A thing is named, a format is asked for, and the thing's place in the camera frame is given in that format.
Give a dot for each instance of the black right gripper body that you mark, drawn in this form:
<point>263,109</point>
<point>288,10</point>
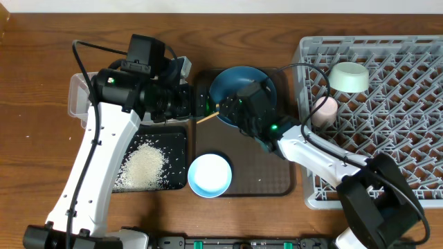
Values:
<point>252,124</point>

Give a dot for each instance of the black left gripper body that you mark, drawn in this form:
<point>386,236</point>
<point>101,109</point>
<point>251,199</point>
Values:
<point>164,105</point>

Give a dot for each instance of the black plastic tray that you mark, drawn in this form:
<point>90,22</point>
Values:
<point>173,152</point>

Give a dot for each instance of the pile of white rice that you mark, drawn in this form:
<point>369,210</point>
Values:
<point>143,169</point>

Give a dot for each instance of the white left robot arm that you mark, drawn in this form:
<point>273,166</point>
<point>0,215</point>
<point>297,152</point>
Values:
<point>142,82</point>

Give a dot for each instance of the light green bowl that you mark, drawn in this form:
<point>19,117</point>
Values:
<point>349,77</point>

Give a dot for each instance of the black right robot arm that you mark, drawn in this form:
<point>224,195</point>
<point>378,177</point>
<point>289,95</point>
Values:
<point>378,204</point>

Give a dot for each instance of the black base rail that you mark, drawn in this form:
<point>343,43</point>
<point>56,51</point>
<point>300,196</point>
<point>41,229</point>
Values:
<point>213,243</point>

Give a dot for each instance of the brown serving tray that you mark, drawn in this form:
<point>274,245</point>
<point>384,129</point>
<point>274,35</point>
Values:
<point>255,171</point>

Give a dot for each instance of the grey dishwasher rack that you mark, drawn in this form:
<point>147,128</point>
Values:
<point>400,114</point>

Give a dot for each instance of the clear plastic bin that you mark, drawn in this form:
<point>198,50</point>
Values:
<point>78,104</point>

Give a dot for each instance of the light blue bowl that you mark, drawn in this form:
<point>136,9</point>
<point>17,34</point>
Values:
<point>209,175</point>

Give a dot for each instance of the dark blue plate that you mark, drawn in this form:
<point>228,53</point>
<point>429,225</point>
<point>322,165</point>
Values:
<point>233,79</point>

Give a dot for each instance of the pink cup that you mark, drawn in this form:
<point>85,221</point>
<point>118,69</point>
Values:
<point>326,114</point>

